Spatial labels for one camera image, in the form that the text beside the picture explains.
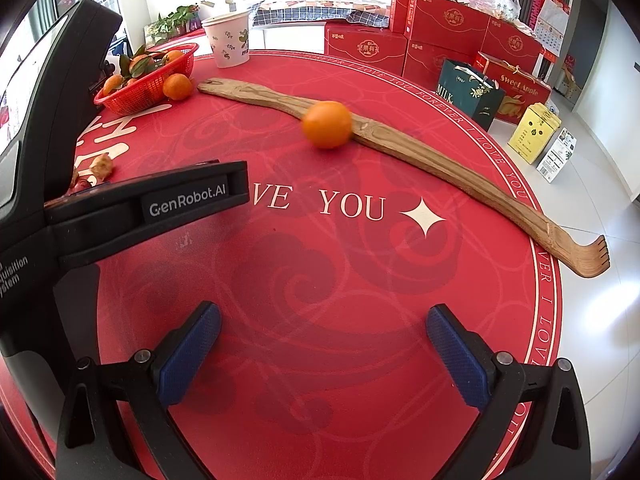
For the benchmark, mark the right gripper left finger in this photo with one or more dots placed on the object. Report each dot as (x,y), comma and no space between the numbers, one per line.
(93,442)

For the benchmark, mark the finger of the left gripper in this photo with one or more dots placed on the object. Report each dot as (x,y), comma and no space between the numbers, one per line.
(95,224)

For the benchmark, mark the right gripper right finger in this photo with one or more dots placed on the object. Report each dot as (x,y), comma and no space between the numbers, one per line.
(554,439)

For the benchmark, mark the orange mandarin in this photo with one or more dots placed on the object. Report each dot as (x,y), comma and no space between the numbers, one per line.
(327,124)

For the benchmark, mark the red plastic fruit basket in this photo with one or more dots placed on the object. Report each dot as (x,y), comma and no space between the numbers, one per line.
(147,89)

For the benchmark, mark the orange beside basket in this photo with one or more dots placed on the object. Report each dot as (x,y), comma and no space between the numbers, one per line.
(177,87)

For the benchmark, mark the white floral paper cup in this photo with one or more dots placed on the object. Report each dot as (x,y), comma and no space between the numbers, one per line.
(228,37)

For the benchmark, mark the long wooden back scratcher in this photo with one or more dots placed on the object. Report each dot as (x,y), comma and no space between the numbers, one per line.
(587,261)

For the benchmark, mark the yellow carton box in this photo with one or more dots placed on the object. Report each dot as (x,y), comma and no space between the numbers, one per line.
(534,131)

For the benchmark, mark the dark green milk bag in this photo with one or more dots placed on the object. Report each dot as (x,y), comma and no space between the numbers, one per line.
(470,91)

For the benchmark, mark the red gift box stack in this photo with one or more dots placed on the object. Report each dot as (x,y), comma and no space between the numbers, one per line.
(424,34)

